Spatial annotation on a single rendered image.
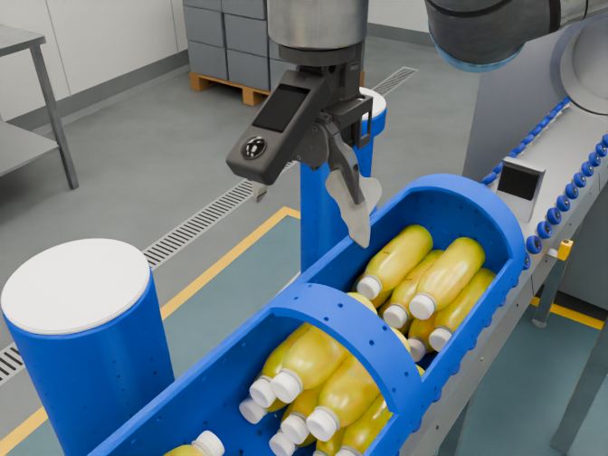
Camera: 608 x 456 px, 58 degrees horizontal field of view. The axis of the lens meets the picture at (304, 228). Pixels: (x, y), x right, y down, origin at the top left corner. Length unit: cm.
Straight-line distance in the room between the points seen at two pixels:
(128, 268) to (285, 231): 188
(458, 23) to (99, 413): 101
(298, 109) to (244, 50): 384
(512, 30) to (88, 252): 95
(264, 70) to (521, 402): 293
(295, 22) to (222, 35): 395
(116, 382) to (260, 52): 335
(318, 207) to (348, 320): 119
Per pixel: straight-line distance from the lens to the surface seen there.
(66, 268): 122
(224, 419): 92
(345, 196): 55
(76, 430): 131
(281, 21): 50
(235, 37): 436
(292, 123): 49
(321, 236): 198
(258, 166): 48
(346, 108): 55
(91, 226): 323
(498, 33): 55
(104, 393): 121
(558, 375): 249
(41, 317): 113
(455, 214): 111
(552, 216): 152
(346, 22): 50
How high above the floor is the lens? 176
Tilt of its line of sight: 36 degrees down
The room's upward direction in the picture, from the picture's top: straight up
